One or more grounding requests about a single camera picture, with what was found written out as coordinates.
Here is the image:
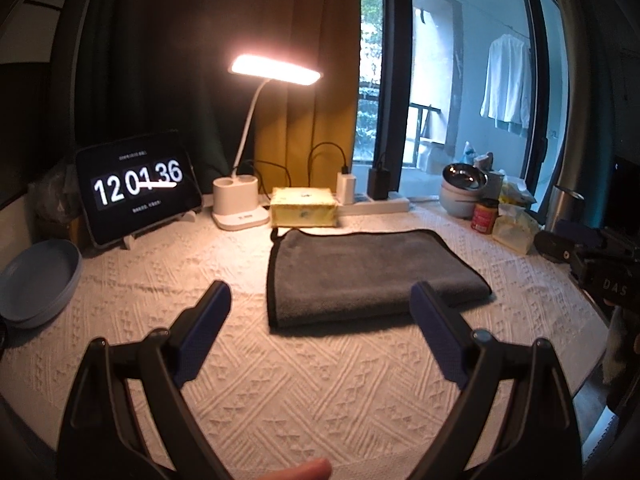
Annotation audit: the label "white pot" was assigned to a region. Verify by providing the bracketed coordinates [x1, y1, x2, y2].
[440, 180, 488, 219]

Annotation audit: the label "black power adapter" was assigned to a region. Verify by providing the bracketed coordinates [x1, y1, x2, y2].
[367, 164, 391, 201]

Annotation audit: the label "white charger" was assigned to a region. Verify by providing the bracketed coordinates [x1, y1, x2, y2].
[336, 172, 357, 206]

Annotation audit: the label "red can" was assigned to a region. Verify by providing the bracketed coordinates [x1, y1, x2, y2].
[471, 199, 500, 234]

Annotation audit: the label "yellow curtain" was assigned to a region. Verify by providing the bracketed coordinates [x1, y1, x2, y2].
[200, 0, 362, 192]

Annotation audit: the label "steel bowl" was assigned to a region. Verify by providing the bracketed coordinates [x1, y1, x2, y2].
[442, 163, 488, 191]

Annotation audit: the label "white tablet stand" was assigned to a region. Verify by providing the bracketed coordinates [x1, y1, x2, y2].
[120, 209, 198, 251]

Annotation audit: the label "yellow plastic bag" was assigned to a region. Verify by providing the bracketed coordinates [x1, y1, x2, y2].
[500, 175, 540, 211]

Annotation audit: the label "dark monitor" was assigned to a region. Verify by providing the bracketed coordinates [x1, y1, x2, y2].
[607, 155, 640, 233]

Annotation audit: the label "grey towel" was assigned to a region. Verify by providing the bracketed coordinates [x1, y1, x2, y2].
[266, 228, 493, 331]

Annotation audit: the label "white textured tablecloth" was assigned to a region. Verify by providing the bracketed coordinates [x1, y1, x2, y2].
[0, 200, 608, 480]

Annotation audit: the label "black cable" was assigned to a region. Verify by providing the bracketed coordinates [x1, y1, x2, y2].
[240, 159, 293, 196]
[307, 142, 349, 191]

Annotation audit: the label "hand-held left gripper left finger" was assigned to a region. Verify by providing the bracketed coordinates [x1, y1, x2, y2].
[56, 280, 233, 480]

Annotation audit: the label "clear plastic tissue packet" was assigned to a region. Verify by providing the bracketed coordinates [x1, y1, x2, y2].
[492, 203, 541, 255]

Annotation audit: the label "dark green curtain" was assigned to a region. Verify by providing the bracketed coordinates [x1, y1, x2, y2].
[70, 0, 261, 196]

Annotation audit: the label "grey cardboard box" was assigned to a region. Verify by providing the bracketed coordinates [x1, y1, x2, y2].
[475, 152, 507, 200]

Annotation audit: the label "blue plates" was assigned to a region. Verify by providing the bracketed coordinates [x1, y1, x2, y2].
[0, 239, 83, 330]

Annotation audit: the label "white desk lamp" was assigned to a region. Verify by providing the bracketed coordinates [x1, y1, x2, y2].
[212, 54, 323, 232]

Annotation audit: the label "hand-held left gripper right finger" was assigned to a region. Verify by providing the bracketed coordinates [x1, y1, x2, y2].
[409, 281, 583, 480]

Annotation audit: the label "white power strip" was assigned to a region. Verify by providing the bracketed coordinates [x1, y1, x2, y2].
[337, 194, 411, 217]

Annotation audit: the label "clear plastic bag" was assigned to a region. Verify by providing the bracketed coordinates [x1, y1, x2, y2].
[27, 165, 86, 256]

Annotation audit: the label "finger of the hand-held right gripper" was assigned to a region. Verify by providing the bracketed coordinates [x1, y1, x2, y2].
[533, 230, 601, 265]

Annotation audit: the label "yellow tissue pack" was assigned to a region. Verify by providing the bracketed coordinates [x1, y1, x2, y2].
[270, 186, 341, 228]

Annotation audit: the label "steel cup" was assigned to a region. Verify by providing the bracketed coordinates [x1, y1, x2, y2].
[545, 185, 586, 233]

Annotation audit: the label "black tablet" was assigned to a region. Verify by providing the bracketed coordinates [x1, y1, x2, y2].
[75, 130, 203, 248]

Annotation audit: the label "white shirt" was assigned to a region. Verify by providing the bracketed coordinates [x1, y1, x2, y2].
[480, 34, 532, 137]

